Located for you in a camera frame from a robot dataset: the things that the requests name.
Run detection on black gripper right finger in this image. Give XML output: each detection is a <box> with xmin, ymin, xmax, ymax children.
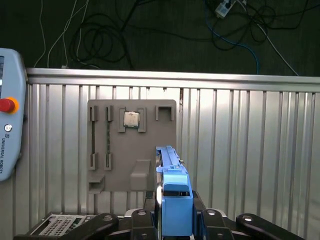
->
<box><xmin>192</xmin><ymin>191</ymin><xmax>306</xmax><ymax>240</ymax></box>

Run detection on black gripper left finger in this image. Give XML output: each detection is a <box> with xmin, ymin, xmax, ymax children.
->
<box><xmin>13</xmin><ymin>191</ymin><xmax>158</xmax><ymax>240</ymax></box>

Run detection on hard disk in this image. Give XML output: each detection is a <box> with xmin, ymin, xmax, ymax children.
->
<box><xmin>154</xmin><ymin>144</ymin><xmax>195</xmax><ymax>237</ymax></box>

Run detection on grey parts rack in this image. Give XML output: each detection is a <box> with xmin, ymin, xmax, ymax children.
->
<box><xmin>87</xmin><ymin>99</ymin><xmax>178</xmax><ymax>195</ymax></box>

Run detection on black open PC case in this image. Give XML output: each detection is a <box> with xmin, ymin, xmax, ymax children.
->
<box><xmin>24</xmin><ymin>212</ymin><xmax>101</xmax><ymax>236</ymax></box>

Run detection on silver CPU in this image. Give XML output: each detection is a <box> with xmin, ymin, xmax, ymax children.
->
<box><xmin>123</xmin><ymin>111</ymin><xmax>140</xmax><ymax>129</ymax></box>

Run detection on pale blue teach pendant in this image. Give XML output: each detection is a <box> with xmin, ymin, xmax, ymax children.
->
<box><xmin>0</xmin><ymin>47</ymin><xmax>27</xmax><ymax>182</ymax></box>

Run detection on white power strip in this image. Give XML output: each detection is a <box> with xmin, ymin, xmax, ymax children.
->
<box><xmin>215</xmin><ymin>0</ymin><xmax>237</xmax><ymax>19</ymax></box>

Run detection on blue floor cable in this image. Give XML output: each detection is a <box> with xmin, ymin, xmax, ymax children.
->
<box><xmin>204</xmin><ymin>0</ymin><xmax>260</xmax><ymax>75</ymax></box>

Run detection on black coiled floor cable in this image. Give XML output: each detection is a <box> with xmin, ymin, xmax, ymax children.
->
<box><xmin>69</xmin><ymin>0</ymin><xmax>141</xmax><ymax>71</ymax></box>

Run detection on thin white floor cable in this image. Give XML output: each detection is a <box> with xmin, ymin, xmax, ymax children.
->
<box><xmin>33</xmin><ymin>0</ymin><xmax>91</xmax><ymax>70</ymax></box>

